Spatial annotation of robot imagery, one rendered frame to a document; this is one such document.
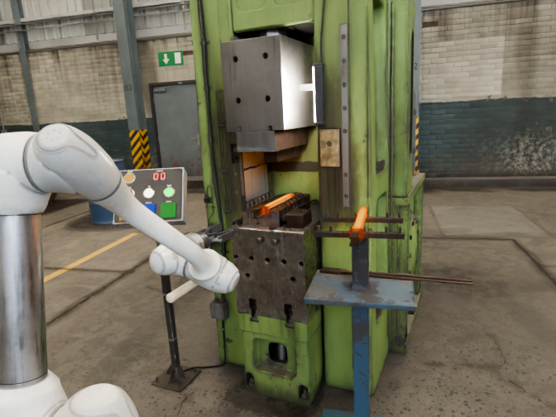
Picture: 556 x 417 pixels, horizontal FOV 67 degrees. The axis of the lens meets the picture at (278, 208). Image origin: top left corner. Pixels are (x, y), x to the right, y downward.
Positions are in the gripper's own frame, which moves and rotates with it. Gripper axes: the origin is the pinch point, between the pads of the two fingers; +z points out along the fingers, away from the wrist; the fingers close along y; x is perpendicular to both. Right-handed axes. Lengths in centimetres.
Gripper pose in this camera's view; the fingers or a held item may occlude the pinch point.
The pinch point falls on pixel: (225, 228)
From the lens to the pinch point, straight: 169.2
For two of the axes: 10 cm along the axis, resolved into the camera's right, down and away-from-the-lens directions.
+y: 9.1, 0.5, -4.1
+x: -0.5, -9.7, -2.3
